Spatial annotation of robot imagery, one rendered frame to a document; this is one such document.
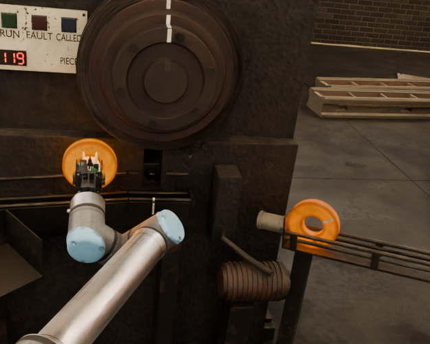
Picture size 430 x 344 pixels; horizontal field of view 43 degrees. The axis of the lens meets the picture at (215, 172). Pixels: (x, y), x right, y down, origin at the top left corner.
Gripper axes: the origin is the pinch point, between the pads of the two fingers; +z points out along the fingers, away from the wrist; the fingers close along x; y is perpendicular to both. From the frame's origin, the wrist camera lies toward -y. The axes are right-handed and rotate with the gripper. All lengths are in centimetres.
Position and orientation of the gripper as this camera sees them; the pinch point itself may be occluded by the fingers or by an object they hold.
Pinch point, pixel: (90, 158)
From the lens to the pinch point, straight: 163.8
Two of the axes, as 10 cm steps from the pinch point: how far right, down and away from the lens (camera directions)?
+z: -1.4, -6.7, 7.3
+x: -9.8, -0.3, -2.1
